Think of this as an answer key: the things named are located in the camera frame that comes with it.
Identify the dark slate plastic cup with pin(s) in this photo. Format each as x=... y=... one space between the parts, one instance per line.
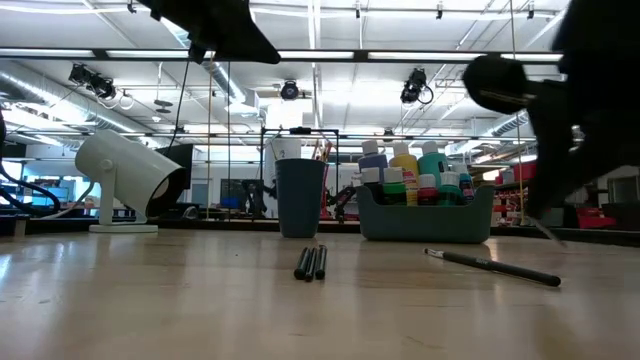
x=300 y=200

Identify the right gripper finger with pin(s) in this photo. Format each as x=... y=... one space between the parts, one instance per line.
x=550 y=160

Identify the background black robot arm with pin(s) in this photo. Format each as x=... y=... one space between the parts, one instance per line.
x=256 y=197
x=345 y=197

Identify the white spot lamp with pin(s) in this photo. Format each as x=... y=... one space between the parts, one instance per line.
x=125 y=170

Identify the large turquoise paint bottle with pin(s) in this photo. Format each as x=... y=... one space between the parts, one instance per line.
x=433 y=162

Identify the thin black paintbrush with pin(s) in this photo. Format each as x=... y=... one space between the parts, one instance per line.
x=547 y=231
x=500 y=268

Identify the teal plastic caddy bin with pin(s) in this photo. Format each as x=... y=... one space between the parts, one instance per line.
x=425 y=222

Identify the shelf with red bins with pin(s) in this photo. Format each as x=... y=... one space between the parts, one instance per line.
x=522 y=172

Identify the small blue paint bottle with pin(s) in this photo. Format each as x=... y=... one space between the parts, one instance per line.
x=466 y=185

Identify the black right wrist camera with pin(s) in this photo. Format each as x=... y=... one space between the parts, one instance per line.
x=495 y=85

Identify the round black camera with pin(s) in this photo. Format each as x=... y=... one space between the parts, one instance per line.
x=289 y=91

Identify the small black paint bottle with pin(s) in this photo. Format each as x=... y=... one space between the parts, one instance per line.
x=371 y=190

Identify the small dark red paint bottle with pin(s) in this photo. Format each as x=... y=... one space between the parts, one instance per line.
x=428 y=195

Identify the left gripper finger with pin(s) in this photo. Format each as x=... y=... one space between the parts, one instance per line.
x=230 y=35

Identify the small teal paint bottle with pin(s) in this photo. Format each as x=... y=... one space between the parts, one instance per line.
x=450 y=195

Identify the black monitor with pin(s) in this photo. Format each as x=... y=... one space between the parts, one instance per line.
x=180 y=157

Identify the black ceiling spotlight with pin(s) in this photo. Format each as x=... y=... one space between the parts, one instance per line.
x=103 y=86
x=80 y=74

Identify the black frame crossbar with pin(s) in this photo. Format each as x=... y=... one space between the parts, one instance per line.
x=360 y=55

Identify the large yellow paint bottle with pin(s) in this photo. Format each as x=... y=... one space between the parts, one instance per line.
x=404 y=162

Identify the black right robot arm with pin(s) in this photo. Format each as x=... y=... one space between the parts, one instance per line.
x=605 y=35

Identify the small green paint bottle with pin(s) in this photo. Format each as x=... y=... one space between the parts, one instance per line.
x=394 y=192

